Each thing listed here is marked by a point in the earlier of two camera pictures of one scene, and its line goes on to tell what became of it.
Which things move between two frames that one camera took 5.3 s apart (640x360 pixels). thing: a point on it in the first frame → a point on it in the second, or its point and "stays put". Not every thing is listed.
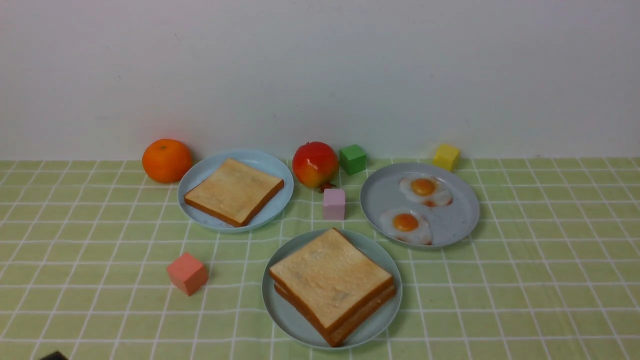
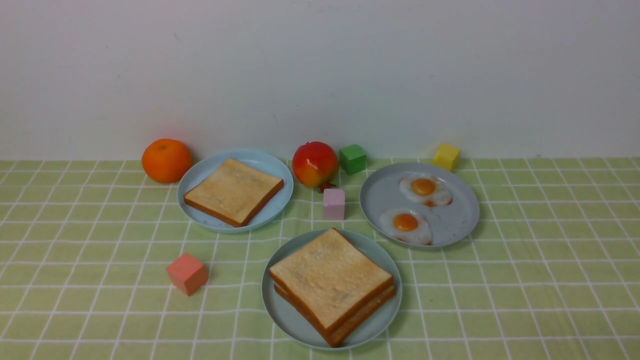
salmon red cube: x=187 y=274 stays put
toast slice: x=338 y=334 → x=328 y=295
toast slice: x=329 y=277 stays put
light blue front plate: x=290 y=324 stays put
